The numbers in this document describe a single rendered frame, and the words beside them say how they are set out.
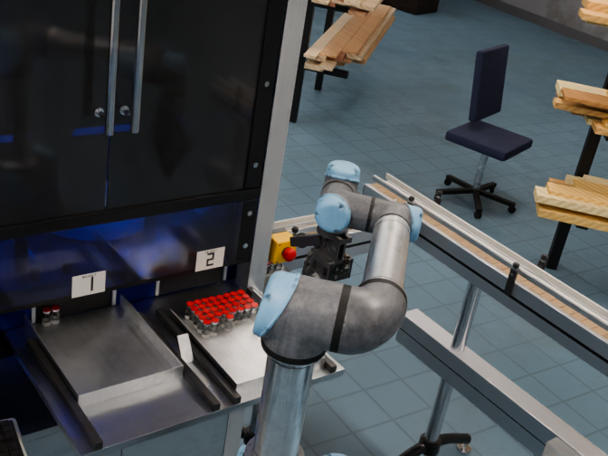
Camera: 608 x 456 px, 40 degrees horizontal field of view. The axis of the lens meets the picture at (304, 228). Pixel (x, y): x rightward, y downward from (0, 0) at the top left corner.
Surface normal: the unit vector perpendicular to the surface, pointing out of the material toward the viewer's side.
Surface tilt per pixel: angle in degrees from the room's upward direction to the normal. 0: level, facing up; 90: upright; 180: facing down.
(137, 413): 0
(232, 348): 0
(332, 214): 90
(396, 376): 0
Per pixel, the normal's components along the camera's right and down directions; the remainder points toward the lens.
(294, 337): -0.11, 0.52
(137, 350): 0.15, -0.88
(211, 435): 0.58, 0.45
